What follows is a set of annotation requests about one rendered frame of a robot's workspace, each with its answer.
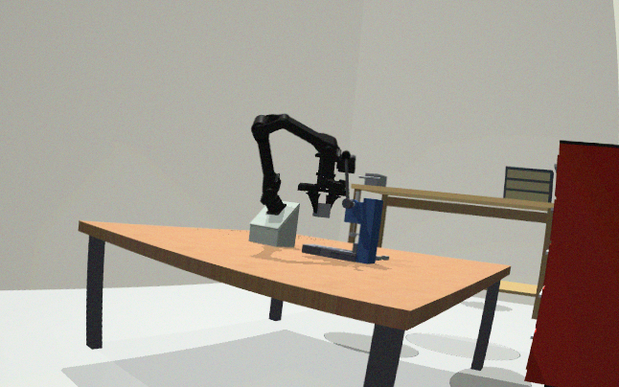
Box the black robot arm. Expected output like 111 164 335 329
251 114 346 216

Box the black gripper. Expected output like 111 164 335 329
298 170 346 213

